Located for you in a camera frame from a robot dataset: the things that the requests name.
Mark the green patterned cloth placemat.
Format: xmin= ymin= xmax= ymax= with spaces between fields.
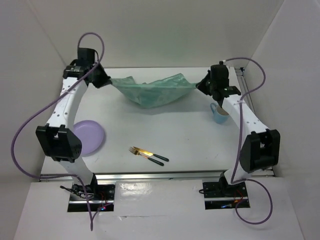
xmin=111 ymin=73 xmax=196 ymax=109

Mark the purple plastic plate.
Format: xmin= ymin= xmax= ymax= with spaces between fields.
xmin=73 ymin=120 xmax=106 ymax=156

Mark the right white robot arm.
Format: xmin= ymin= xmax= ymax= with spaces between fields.
xmin=196 ymin=61 xmax=281 ymax=197

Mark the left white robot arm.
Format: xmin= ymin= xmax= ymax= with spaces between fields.
xmin=35 ymin=47 xmax=112 ymax=200

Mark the light blue mug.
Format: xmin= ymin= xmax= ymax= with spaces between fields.
xmin=210 ymin=102 xmax=229 ymax=124

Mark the aluminium rail front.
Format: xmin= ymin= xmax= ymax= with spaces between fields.
xmin=38 ymin=168 xmax=275 ymax=182

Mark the aluminium rail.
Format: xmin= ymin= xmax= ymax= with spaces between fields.
xmin=234 ymin=66 xmax=275 ymax=177
xmin=38 ymin=168 xmax=275 ymax=182

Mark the gold knife green handle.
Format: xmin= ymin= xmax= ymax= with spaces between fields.
xmin=133 ymin=146 xmax=170 ymax=162

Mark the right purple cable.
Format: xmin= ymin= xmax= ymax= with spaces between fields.
xmin=224 ymin=57 xmax=273 ymax=224

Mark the purple cable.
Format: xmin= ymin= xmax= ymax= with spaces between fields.
xmin=10 ymin=32 xmax=105 ymax=231
xmin=224 ymin=57 xmax=273 ymax=224

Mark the aluminium rail right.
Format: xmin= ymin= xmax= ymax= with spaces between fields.
xmin=234 ymin=66 xmax=275 ymax=177

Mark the gold fork green handle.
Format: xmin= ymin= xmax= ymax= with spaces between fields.
xmin=129 ymin=147 xmax=164 ymax=167

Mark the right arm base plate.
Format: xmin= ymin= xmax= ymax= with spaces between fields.
xmin=198 ymin=182 xmax=251 ymax=210

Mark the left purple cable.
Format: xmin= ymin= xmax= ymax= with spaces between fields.
xmin=10 ymin=32 xmax=105 ymax=231

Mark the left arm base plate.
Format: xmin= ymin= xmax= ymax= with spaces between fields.
xmin=60 ymin=184 xmax=116 ymax=213

